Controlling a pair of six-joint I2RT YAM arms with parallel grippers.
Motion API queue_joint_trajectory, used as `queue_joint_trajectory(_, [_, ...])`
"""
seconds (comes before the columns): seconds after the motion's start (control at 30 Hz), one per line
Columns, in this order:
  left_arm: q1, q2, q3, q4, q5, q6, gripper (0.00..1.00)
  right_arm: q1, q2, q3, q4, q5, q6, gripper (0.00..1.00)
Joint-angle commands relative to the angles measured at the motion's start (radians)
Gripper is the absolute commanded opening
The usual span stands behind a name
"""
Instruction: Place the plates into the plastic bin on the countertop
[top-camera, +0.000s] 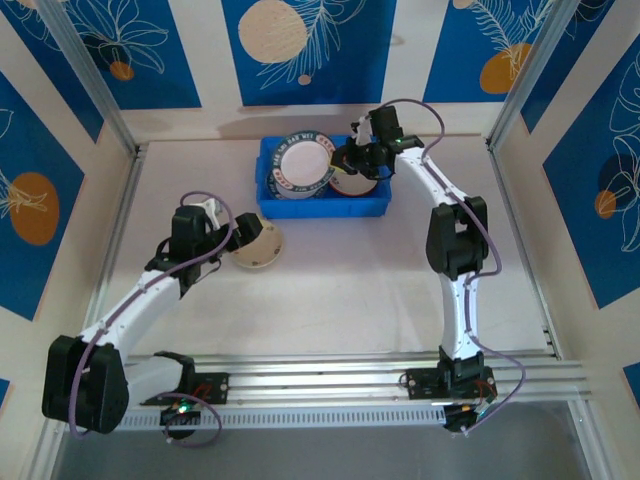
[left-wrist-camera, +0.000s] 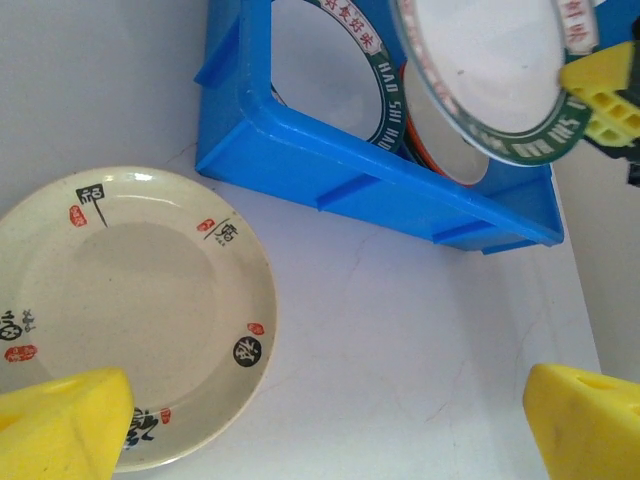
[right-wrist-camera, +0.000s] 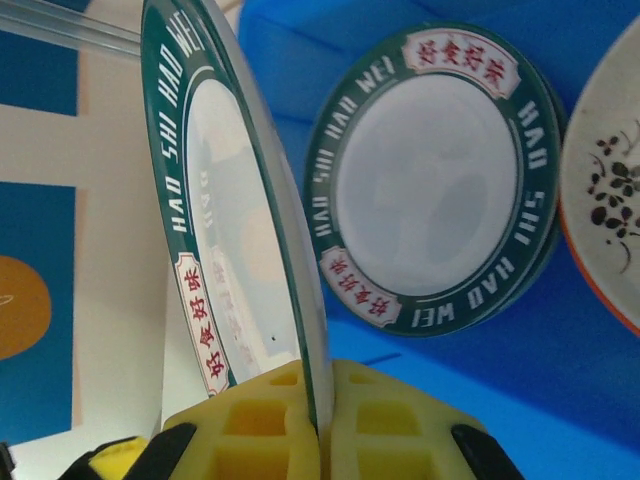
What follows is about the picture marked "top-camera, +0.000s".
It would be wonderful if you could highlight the beige plate with dark blotch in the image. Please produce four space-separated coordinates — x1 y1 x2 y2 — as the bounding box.
333 169 382 198

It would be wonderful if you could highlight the beige floral plate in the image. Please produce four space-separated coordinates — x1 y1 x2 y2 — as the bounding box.
228 219 285 271

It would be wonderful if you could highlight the blue plastic bin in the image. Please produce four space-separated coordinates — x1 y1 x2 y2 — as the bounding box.
253 133 392 221

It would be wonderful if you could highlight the black control board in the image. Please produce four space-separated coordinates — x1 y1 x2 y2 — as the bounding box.
159 403 202 427
442 403 490 435

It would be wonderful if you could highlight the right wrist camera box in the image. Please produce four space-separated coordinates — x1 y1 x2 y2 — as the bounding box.
349 115 375 147

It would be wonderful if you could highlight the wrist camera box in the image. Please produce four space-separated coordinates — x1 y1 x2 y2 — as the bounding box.
349 115 375 147
202 198 222 230

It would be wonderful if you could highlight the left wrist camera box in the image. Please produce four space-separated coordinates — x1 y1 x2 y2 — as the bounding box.
202 198 222 230

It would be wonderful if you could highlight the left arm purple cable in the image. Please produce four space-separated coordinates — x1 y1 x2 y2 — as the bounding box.
69 191 235 447

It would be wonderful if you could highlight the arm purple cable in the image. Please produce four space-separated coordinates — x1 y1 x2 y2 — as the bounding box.
69 191 235 447
377 98 527 439

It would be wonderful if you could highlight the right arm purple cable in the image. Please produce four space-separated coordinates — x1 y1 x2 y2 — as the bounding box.
377 98 527 439

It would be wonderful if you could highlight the aluminium table side rail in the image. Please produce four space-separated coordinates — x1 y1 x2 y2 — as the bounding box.
82 144 147 334
487 142 562 359

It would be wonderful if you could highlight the blue floral wall panel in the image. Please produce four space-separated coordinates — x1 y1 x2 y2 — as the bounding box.
52 0 203 111
542 47 640 311
221 0 399 107
422 0 554 105
519 0 640 135
0 0 105 145
0 69 86 322

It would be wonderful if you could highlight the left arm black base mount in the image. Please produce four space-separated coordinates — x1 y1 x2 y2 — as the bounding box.
138 372 231 407

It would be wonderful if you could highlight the aluminium corner post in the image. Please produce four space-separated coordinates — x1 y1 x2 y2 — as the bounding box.
484 0 574 151
37 0 144 156

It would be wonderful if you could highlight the aluminium rail frame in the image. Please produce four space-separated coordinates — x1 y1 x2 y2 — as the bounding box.
42 352 596 414

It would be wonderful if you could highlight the white slotted cable duct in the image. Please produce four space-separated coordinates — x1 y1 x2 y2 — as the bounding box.
62 403 451 434

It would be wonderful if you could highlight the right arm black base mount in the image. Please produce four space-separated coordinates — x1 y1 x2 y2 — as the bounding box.
404 367 499 401

